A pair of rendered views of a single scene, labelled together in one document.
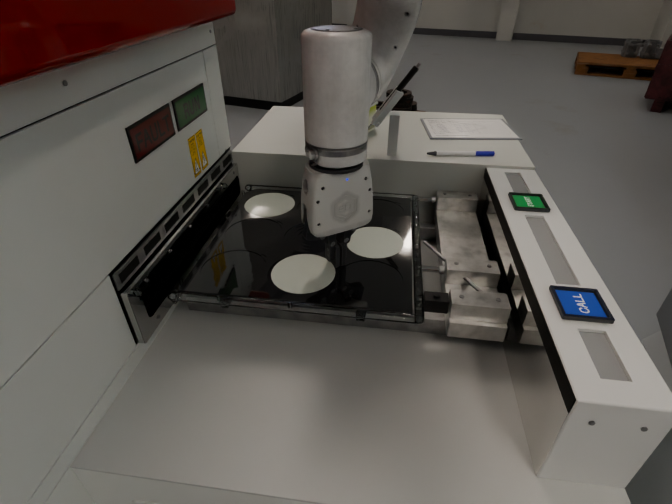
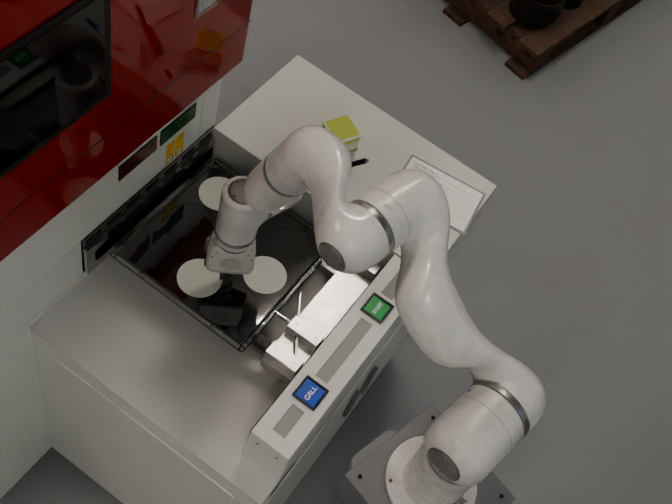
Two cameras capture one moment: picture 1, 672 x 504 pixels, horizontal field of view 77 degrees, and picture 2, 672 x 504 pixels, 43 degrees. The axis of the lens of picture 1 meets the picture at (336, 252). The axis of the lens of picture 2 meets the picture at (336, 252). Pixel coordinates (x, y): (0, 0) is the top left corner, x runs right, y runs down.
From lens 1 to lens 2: 1.36 m
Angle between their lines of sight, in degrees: 21
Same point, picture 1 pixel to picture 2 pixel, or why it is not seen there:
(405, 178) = not seen: hidden behind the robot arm
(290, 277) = (189, 277)
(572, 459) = (254, 455)
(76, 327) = (55, 268)
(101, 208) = (88, 212)
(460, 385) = (248, 394)
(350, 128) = (235, 239)
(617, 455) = (270, 464)
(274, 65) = not seen: outside the picture
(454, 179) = not seen: hidden behind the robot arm
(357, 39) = (245, 211)
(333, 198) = (222, 258)
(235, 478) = (102, 376)
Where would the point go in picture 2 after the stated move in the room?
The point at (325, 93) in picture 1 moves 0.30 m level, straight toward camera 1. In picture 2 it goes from (224, 220) to (140, 339)
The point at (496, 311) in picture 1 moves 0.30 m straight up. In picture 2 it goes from (287, 368) to (314, 300)
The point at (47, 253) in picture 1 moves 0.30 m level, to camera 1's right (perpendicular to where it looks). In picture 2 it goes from (55, 240) to (185, 313)
